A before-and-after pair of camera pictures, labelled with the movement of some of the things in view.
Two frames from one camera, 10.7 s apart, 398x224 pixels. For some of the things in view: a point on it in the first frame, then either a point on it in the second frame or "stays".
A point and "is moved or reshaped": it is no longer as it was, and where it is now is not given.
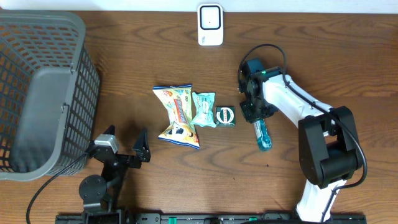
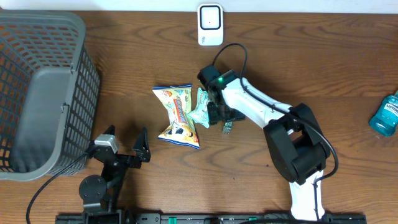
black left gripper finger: (111, 130) stays
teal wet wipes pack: (204, 103) is moved or reshaped
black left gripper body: (111, 171) stays
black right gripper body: (255, 109) → (220, 113)
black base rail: (203, 218) stays
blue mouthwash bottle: (264, 140) → (385, 121)
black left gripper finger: (142, 146) stays
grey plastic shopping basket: (50, 94) stays
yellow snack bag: (178, 100) stays
